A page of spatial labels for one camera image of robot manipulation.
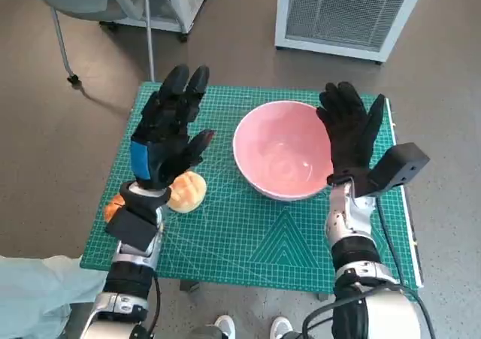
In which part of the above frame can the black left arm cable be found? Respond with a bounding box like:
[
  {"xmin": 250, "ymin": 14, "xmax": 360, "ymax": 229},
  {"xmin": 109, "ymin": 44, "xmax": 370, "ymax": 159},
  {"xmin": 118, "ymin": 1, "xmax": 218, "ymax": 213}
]
[{"xmin": 148, "ymin": 273, "xmax": 163, "ymax": 334}]

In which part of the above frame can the black knitted gloved right hand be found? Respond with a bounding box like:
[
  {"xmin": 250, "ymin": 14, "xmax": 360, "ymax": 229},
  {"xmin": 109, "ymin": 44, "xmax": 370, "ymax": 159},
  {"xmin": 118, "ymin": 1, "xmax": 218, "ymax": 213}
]
[{"xmin": 315, "ymin": 81, "xmax": 388, "ymax": 186}]

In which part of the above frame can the white shoe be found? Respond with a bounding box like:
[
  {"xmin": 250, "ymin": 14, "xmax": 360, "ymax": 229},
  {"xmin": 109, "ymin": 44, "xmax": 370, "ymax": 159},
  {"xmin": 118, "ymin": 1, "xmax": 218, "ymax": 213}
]
[
  {"xmin": 214, "ymin": 315, "xmax": 237, "ymax": 339},
  {"xmin": 270, "ymin": 316, "xmax": 294, "ymax": 339}
]

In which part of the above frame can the pink bowl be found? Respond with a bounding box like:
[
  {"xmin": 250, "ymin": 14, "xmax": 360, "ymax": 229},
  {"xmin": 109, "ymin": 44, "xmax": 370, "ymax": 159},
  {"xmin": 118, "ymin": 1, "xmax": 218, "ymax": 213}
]
[{"xmin": 231, "ymin": 100, "xmax": 335, "ymax": 203}]

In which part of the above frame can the long striped toy bread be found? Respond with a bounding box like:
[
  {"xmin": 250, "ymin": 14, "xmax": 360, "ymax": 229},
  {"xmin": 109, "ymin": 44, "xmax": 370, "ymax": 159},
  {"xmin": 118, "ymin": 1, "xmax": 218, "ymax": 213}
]
[{"xmin": 103, "ymin": 193, "xmax": 127, "ymax": 223}]

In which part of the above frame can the white wheeled cage cabinet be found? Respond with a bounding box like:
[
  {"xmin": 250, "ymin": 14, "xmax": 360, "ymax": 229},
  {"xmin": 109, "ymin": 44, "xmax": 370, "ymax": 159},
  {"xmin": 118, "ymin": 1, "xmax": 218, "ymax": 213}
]
[{"xmin": 99, "ymin": 0, "xmax": 219, "ymax": 41}]

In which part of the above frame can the small white table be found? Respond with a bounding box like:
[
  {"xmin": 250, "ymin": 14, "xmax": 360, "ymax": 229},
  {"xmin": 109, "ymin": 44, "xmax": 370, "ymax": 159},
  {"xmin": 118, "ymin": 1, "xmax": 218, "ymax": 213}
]
[{"xmin": 179, "ymin": 97, "xmax": 424, "ymax": 302}]

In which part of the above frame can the thin metal pole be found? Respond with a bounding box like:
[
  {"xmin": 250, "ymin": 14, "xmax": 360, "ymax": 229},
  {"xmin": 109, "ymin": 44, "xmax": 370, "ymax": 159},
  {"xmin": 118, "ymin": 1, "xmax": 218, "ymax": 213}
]
[{"xmin": 144, "ymin": 0, "xmax": 157, "ymax": 83}]

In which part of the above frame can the bare black left hand blue tape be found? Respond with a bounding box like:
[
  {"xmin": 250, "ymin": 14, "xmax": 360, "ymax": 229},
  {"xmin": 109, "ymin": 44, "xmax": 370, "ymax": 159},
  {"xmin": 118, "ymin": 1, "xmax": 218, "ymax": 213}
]
[{"xmin": 129, "ymin": 63, "xmax": 217, "ymax": 190}]

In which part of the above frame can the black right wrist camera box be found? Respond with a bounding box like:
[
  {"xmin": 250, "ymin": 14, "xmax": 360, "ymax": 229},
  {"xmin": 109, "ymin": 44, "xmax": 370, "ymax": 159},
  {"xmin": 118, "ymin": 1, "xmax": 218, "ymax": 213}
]
[{"xmin": 352, "ymin": 142, "xmax": 431, "ymax": 198}]

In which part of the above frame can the round toy bread bun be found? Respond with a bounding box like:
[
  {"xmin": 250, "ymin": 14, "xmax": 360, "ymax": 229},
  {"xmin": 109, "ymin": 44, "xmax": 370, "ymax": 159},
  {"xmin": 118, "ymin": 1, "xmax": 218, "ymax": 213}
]
[{"xmin": 165, "ymin": 171, "xmax": 207, "ymax": 214}]

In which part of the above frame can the white mesh-front cabinet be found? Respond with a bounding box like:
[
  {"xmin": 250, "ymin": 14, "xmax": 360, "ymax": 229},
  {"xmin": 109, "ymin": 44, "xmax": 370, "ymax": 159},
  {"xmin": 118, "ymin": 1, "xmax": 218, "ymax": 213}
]
[{"xmin": 274, "ymin": 0, "xmax": 443, "ymax": 64}]

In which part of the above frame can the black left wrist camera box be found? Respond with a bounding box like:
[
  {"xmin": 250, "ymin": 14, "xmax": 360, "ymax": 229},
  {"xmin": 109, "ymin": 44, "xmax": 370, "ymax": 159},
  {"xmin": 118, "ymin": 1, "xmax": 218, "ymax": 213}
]
[{"xmin": 104, "ymin": 207, "xmax": 159, "ymax": 253}]

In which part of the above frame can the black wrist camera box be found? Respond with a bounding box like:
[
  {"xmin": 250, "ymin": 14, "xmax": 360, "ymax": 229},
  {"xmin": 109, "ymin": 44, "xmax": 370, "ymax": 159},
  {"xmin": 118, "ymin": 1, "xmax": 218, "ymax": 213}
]
[
  {"xmin": 104, "ymin": 207, "xmax": 159, "ymax": 253},
  {"xmin": 352, "ymin": 142, "xmax": 431, "ymax": 198}
]

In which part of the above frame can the green cutting mat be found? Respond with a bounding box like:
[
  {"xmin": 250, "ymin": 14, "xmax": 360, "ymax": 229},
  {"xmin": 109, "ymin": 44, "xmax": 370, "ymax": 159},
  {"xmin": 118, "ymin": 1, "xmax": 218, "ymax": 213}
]
[{"xmin": 79, "ymin": 83, "xmax": 420, "ymax": 293}]

